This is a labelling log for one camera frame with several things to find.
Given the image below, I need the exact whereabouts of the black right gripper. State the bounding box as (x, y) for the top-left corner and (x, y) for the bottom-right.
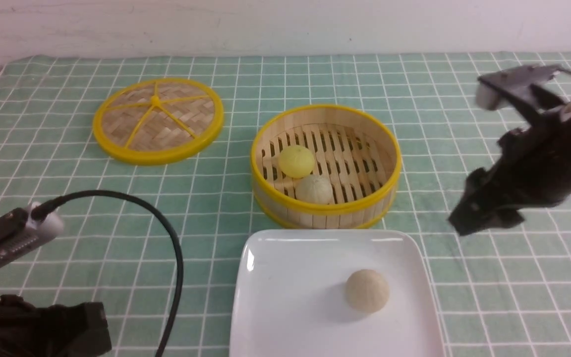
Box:
(448, 85), (571, 237)

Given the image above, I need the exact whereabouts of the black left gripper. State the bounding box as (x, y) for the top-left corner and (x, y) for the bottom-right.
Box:
(0, 295), (113, 357)

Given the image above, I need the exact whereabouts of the white steamed bun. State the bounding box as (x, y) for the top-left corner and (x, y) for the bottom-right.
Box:
(345, 269), (391, 314)
(295, 175), (334, 205)

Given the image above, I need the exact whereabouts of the white steamed bun front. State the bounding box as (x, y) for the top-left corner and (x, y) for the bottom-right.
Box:
(295, 175), (334, 205)

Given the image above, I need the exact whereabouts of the yellow steamed bun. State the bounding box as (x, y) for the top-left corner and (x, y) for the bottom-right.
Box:
(277, 145), (316, 179)

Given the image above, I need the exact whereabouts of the white square plate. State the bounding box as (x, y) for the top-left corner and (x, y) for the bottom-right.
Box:
(228, 229), (446, 357)

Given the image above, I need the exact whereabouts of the green checkered tablecloth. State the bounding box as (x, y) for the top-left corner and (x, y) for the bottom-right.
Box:
(0, 52), (571, 357)

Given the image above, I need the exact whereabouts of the yellow-rimmed bamboo steamer basket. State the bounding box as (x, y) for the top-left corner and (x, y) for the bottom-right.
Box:
(250, 104), (402, 229)

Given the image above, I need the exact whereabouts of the yellow-rimmed bamboo steamer lid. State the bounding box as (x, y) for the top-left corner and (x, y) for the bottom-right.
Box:
(92, 78), (225, 166)

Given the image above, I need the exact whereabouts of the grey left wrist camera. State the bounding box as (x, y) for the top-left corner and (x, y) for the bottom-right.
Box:
(0, 202), (65, 268)

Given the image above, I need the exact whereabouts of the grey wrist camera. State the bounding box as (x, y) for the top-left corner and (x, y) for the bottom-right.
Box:
(474, 64), (571, 111)
(0, 202), (65, 268)

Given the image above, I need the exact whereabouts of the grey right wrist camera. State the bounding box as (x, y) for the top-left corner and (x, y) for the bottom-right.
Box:
(474, 64), (571, 111)

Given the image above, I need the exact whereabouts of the black camera cable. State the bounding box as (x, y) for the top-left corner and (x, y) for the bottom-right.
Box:
(32, 190), (185, 357)

